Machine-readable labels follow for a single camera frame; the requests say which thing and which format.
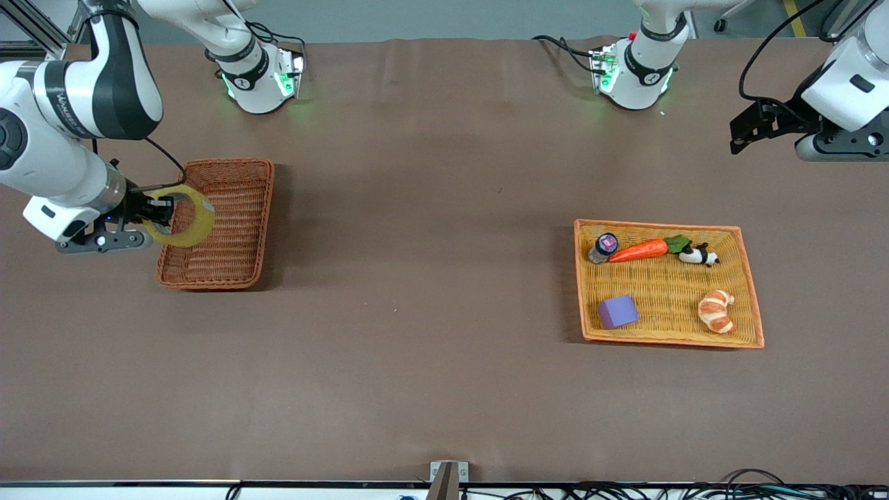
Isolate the yellowish clear tape roll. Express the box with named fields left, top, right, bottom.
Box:
left=142, top=183, right=217, bottom=249

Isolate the black white panda toy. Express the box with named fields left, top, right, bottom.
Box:
left=678, top=242, right=721, bottom=268

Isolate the small bottle with purple cap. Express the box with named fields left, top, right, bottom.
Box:
left=588, top=233, right=620, bottom=265

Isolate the black left base cable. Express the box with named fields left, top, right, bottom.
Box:
left=532, top=35, right=599, bottom=74

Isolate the toy croissant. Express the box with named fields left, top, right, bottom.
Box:
left=697, top=289, right=736, bottom=335

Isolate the black cable bundle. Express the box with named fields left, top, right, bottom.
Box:
left=458, top=469, right=889, bottom=500

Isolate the brown wicker basket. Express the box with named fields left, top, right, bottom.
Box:
left=156, top=158, right=276, bottom=291

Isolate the black right base cable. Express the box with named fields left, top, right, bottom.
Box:
left=205, top=0, right=308, bottom=67

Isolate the brown table cover sheet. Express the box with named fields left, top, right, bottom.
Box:
left=0, top=35, right=889, bottom=485

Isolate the purple foam cube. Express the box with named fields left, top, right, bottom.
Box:
left=597, top=293, right=640, bottom=331

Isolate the orange toy carrot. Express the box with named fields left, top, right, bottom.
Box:
left=608, top=235, right=692, bottom=264

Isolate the white chair leg with caster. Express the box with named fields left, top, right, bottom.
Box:
left=714, top=0, right=756, bottom=33

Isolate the aluminium frame post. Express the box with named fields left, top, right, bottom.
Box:
left=0, top=0, right=85, bottom=60

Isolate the orange wicker tray basket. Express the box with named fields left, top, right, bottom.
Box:
left=573, top=218, right=766, bottom=350

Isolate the black base cable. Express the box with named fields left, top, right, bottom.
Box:
left=205, top=0, right=308, bottom=67
left=532, top=35, right=599, bottom=74

